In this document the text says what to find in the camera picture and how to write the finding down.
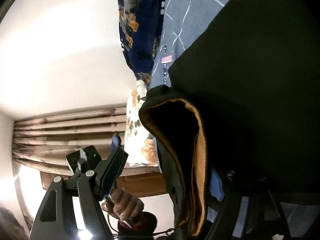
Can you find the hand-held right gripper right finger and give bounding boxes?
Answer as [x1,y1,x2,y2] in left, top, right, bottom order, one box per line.
[207,169,292,240]

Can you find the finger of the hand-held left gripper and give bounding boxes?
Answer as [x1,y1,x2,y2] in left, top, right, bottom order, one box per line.
[111,134,123,155]

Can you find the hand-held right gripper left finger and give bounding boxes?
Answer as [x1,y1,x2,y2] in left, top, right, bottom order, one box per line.
[30,146,129,240]

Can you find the black pants with orange lining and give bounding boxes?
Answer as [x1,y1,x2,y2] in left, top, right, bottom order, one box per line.
[138,0,320,240]

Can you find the person's left hand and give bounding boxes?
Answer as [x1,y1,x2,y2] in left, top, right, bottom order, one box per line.
[101,187,145,227]

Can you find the white floral pillow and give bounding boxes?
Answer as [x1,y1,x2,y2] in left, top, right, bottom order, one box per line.
[124,81,162,168]

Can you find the wooden headboard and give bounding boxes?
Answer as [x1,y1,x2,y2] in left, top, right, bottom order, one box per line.
[40,169,168,198]

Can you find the pink beige curtain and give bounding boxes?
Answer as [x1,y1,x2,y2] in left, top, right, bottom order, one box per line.
[12,107,128,174]

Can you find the navy dog print blanket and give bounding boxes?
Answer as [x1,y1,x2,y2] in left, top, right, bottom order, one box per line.
[117,0,171,85]

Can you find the blue grid bed sheet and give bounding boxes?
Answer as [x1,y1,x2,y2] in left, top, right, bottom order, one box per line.
[149,0,247,88]

